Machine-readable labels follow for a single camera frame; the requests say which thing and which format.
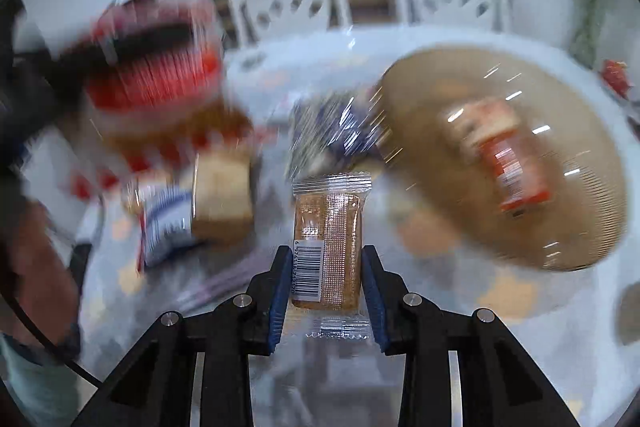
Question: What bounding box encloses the blue white snack packet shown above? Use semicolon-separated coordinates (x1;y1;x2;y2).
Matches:
135;184;201;270

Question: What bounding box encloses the red label snack packet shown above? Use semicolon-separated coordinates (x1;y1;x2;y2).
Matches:
440;99;551;215

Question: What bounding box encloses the small red packet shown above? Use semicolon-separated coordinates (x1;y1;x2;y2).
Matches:
600;59;631;98

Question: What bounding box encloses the brown round plate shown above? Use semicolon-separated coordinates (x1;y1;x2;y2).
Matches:
375;48;628;273

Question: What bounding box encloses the orange biscuit packet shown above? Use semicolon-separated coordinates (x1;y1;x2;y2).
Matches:
291;173;373;342

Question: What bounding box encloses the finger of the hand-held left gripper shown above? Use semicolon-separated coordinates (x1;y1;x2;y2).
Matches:
107;23;201;55

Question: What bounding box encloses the person's left forearm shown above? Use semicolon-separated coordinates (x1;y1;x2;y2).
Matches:
0;199;83;427

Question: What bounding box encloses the tan snack packet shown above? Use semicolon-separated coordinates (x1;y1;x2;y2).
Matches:
190;152;253;243

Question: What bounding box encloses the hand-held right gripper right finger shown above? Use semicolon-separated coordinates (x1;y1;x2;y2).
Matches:
361;245;583;427

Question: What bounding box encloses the black cable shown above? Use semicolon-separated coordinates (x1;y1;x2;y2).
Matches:
0;287;103;385

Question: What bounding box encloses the red striped snack bag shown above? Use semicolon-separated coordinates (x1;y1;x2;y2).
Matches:
65;0;261;202

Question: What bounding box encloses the purple foil snack packet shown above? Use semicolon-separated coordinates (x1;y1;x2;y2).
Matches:
285;89;396;180

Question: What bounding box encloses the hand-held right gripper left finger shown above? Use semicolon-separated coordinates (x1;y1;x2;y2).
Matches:
70;245;293;427

